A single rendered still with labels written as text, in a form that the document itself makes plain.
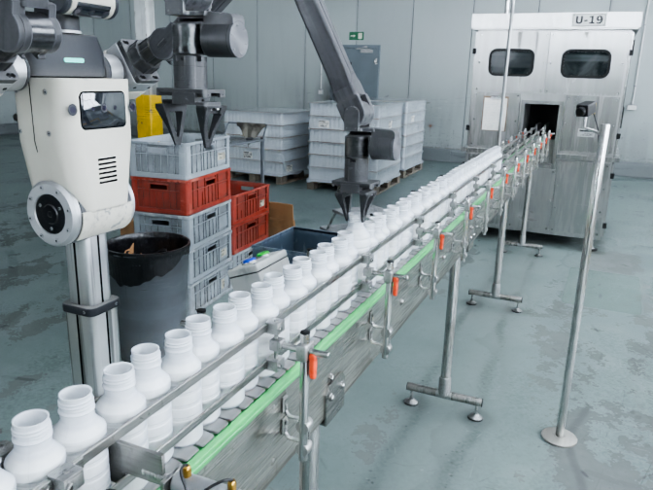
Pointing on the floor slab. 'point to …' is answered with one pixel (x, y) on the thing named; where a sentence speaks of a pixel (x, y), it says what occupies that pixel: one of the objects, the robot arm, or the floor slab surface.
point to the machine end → (555, 106)
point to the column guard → (148, 116)
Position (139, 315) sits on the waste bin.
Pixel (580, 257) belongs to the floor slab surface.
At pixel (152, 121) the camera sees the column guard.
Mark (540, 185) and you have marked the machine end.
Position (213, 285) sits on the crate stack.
